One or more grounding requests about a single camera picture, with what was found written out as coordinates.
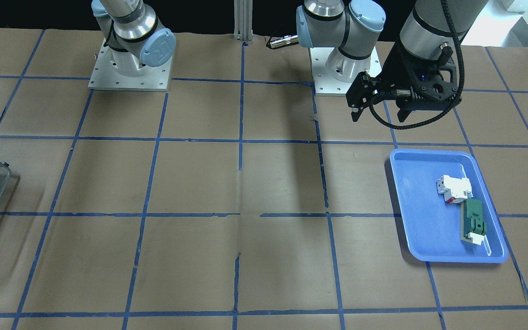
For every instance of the blue plastic tray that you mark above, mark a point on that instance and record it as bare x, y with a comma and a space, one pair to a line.
432, 227

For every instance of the aluminium profile post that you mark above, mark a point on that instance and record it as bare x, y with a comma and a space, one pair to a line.
242, 16

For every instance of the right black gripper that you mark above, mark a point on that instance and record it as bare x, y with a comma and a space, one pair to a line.
395, 72

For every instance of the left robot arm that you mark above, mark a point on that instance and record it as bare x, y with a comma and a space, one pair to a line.
352, 30

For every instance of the white circuit breaker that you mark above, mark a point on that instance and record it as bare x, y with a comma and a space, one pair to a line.
454, 190

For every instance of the green terminal block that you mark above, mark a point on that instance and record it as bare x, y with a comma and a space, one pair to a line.
473, 227

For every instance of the silver cable connector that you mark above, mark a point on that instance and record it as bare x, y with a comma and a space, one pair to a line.
283, 42

